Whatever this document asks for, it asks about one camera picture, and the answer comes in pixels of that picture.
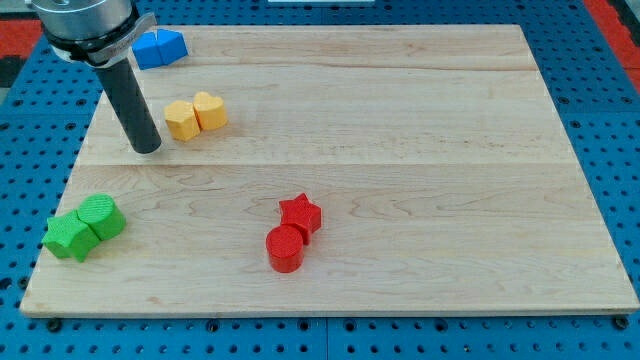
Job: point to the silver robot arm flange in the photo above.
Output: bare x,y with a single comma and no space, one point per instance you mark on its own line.
98,33

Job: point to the red star block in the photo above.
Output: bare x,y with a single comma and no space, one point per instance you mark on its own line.
301,213

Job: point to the light wooden board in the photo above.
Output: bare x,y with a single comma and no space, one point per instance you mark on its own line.
447,183

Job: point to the red cylinder block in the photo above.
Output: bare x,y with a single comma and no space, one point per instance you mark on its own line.
284,245

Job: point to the yellow heart block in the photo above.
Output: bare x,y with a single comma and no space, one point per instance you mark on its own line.
210,111

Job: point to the blue cube block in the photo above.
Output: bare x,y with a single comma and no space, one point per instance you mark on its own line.
146,51

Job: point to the green cylinder block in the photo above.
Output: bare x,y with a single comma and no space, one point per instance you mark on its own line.
100,212

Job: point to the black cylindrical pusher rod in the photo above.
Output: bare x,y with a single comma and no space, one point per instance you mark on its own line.
126,98

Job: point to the green star block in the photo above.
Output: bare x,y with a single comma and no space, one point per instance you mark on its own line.
68,237

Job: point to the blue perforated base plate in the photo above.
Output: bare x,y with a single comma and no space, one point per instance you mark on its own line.
50,104

